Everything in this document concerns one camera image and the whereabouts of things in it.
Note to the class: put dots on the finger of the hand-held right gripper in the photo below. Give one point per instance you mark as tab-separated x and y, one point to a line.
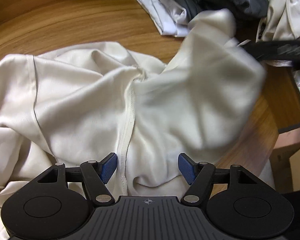
252	50

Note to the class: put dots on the cream cloth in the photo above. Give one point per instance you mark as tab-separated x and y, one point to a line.
282	12

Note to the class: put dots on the cardboard box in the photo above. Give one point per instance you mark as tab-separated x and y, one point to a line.
285	165

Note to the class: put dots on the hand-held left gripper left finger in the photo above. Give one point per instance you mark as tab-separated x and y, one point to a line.
109	168

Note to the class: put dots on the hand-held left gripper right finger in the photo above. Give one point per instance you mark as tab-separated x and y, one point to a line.
187	168

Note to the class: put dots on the cream shirt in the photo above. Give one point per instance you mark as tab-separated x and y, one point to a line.
77	105

